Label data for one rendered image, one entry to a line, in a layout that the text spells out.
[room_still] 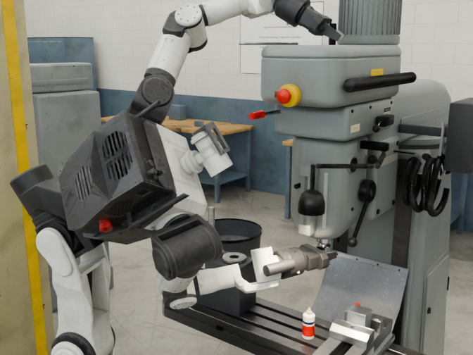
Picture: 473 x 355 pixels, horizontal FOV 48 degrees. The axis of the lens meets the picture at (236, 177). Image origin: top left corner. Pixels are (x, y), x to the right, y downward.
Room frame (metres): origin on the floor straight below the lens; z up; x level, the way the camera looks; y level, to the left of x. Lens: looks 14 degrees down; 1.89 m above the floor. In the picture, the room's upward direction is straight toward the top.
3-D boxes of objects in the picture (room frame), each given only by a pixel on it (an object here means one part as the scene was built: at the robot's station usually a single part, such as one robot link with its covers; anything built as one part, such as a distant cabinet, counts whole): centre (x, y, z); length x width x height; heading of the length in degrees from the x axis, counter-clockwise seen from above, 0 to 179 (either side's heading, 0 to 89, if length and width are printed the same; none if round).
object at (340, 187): (1.61, -0.28, 1.47); 0.21 x 0.19 x 0.32; 53
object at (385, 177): (1.76, -0.40, 1.47); 0.24 x 0.19 x 0.26; 53
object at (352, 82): (1.54, -0.42, 1.79); 0.45 x 0.04 x 0.04; 143
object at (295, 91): (1.42, -0.14, 1.76); 0.06 x 0.02 x 0.06; 53
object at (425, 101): (2.00, -0.58, 1.66); 0.80 x 0.23 x 0.20; 143
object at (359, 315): (1.52, -0.39, 1.05); 0.06 x 0.05 x 0.06; 54
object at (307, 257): (1.55, -0.20, 1.24); 0.13 x 0.12 x 0.10; 33
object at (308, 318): (1.60, -0.24, 0.99); 0.04 x 0.04 x 0.11
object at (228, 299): (1.84, 0.05, 1.04); 0.22 x 0.12 x 0.20; 58
